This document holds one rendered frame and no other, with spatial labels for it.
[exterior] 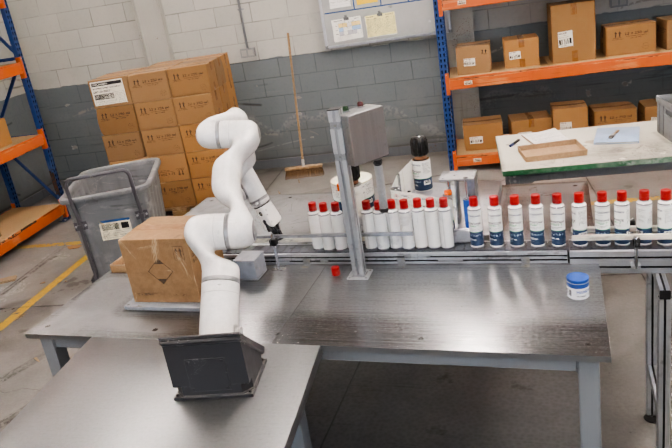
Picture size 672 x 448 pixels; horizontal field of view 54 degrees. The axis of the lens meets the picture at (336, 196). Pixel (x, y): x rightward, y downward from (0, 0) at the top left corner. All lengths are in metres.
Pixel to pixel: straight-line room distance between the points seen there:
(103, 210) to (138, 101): 1.59
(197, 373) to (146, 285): 0.75
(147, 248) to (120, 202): 2.14
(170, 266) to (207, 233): 0.49
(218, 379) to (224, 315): 0.19
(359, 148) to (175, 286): 0.89
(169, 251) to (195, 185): 3.60
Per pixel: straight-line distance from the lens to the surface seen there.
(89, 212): 4.80
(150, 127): 6.11
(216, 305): 2.05
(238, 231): 2.12
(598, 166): 3.77
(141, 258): 2.64
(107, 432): 2.09
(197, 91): 5.91
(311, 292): 2.53
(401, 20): 6.76
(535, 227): 2.54
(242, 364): 1.98
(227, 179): 2.22
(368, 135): 2.41
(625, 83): 7.15
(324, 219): 2.68
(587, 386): 2.15
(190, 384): 2.06
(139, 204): 4.69
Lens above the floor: 1.96
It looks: 19 degrees down
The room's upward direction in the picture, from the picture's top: 9 degrees counter-clockwise
